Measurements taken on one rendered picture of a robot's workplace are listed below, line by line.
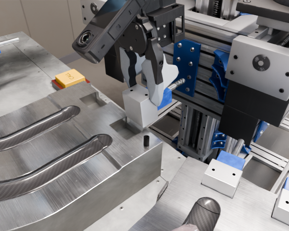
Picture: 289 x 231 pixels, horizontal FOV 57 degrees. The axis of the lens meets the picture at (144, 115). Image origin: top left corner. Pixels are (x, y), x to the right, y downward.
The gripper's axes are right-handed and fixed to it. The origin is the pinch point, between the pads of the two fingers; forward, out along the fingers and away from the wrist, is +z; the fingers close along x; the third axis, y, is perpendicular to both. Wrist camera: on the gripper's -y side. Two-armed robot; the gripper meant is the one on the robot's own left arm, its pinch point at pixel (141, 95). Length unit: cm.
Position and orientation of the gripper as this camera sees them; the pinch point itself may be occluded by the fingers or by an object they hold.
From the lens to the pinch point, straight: 46.5
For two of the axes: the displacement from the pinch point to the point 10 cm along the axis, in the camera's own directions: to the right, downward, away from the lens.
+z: 1.0, 7.8, 6.2
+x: -6.5, -4.2, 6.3
